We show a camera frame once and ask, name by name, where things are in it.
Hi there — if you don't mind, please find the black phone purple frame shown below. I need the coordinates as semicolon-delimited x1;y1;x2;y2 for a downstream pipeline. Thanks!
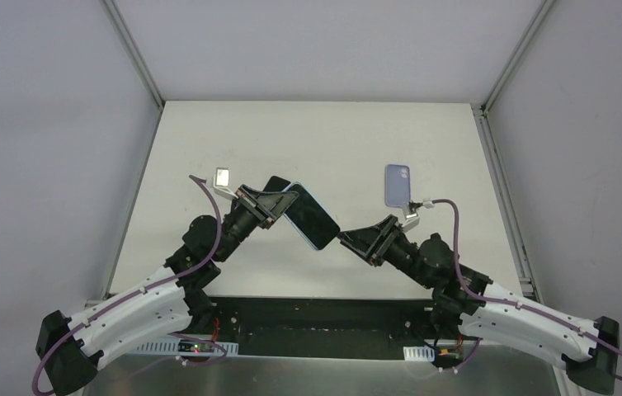
263;176;291;192

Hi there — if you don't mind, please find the black phone light blue case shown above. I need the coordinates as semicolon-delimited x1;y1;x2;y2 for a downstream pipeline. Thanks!
282;182;341;251

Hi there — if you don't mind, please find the lavender phone case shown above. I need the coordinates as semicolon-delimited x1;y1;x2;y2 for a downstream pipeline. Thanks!
384;164;411;208

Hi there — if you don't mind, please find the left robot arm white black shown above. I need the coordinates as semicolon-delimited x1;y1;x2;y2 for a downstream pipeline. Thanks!
32;185;299;395

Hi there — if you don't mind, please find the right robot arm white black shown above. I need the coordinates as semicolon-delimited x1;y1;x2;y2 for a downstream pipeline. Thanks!
338;215;620;395

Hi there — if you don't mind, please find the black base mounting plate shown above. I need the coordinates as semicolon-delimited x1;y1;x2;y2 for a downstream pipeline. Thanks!
185;296;458;361

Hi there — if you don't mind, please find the right controller board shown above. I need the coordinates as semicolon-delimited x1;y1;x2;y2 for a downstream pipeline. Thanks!
434;347;463;365

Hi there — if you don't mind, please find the controller board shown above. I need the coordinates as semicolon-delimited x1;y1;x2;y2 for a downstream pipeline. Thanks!
178;340;216;355
434;347;463;365

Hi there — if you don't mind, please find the left controller board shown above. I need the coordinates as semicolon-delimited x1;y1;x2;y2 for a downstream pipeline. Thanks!
178;340;216;355

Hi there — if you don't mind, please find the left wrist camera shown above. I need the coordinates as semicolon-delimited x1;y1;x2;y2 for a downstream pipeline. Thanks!
210;167;237;200

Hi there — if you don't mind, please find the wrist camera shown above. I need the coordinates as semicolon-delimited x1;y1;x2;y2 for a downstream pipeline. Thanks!
401;199;434;232
210;167;237;200

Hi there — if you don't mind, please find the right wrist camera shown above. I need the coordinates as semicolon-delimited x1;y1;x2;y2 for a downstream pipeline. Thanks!
401;199;434;232

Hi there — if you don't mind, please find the right white cable duct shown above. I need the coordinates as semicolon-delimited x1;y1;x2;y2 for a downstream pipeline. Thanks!
403;346;436;362

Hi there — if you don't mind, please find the white cable duct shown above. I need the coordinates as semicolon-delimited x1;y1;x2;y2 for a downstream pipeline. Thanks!
403;346;436;362
130;337;239;357

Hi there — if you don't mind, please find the right aluminium frame rail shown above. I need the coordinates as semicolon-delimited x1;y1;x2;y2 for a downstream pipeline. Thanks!
472;105;534;286

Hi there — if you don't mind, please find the left white cable duct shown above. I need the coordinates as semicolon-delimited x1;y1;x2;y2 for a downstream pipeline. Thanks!
130;337;239;357

